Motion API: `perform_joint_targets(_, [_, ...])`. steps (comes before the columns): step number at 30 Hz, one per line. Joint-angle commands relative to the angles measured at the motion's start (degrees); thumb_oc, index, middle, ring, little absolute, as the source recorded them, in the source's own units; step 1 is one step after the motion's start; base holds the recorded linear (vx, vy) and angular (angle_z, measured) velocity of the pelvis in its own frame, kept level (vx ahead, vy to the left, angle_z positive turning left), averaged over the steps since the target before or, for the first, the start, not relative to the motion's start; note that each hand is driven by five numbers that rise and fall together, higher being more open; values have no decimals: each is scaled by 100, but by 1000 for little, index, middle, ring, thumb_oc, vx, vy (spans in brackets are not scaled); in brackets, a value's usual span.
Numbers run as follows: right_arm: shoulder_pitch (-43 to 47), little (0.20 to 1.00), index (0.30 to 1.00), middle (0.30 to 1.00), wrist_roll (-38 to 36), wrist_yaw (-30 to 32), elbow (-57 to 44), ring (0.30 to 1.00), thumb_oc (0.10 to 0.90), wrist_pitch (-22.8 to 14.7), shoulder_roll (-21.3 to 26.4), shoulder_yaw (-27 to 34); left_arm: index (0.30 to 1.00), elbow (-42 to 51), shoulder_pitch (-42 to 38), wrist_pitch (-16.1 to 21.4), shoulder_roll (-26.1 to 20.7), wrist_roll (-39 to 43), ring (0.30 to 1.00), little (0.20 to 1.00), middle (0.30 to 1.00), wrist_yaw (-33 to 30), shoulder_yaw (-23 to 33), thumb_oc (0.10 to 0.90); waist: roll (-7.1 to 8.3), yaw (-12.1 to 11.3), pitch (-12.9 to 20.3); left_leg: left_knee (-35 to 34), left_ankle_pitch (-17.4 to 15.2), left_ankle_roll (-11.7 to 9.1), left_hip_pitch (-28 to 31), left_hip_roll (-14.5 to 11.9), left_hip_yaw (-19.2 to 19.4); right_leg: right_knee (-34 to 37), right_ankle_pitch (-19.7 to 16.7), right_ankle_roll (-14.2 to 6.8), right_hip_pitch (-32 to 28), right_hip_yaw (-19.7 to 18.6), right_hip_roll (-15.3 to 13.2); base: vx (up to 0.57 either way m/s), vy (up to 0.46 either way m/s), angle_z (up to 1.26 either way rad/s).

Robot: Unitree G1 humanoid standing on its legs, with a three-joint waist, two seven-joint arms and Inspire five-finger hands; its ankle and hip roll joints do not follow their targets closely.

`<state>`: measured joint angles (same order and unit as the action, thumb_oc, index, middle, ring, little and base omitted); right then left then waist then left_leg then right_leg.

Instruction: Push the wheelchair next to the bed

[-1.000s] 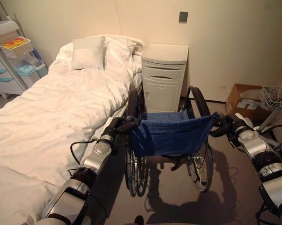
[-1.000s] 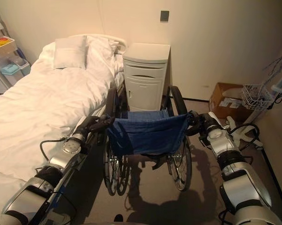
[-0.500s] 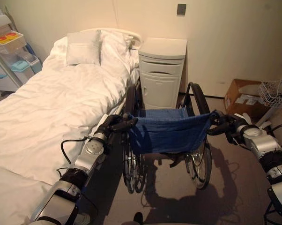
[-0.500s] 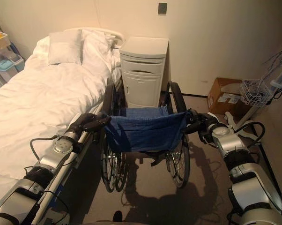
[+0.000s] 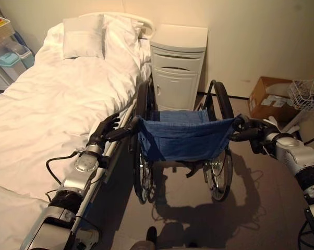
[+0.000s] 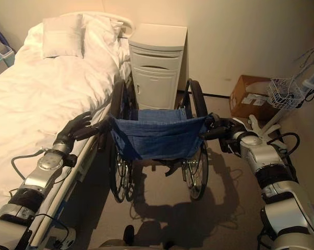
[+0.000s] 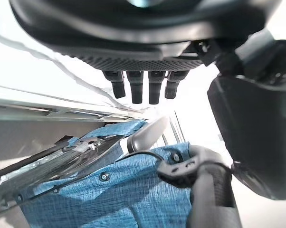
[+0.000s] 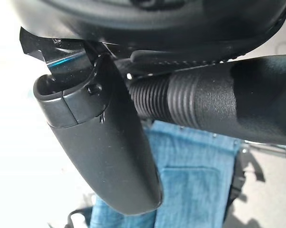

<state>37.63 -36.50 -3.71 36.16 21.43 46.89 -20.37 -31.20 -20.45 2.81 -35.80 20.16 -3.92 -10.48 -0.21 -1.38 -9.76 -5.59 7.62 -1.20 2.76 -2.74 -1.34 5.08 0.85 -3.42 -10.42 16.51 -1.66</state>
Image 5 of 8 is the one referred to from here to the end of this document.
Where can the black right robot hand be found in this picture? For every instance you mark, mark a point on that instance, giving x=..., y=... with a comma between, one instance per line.
x=253, y=132

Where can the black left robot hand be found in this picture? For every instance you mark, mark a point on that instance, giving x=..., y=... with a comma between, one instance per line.
x=104, y=127

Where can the wheelchair with blue fabric back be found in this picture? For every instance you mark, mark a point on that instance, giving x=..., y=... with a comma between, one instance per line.
x=183, y=138

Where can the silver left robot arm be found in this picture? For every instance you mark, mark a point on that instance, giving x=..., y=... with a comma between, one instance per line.
x=68, y=192

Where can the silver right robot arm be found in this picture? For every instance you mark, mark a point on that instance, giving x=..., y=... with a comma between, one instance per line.
x=297, y=161

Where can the hospital bed with white sheet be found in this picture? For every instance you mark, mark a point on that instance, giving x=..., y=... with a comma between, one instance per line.
x=55, y=109

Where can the brown cardboard box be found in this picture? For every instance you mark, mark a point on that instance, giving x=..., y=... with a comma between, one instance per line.
x=271, y=100

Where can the white folded duvet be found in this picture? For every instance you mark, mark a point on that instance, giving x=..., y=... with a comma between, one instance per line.
x=123, y=44

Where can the white pillow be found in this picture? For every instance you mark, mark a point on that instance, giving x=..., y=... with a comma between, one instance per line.
x=83, y=39

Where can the white bedside cabinet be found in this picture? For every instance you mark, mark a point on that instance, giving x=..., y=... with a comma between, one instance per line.
x=178, y=70

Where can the clear plastic container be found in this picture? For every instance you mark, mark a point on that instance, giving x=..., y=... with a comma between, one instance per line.
x=20, y=49

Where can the white trolley cart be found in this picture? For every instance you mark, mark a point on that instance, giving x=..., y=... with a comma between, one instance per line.
x=0, y=65

